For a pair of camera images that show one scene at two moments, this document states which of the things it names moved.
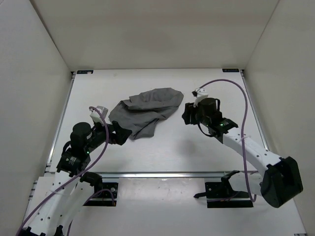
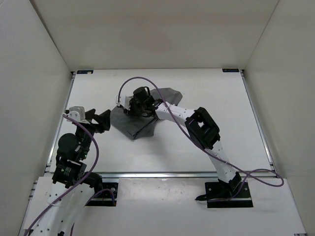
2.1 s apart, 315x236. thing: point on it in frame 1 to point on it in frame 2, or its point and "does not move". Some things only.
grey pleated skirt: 141,112 does not move
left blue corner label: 85,72 does not move
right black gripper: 187,116 to 132,101
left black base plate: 106,197 does not move
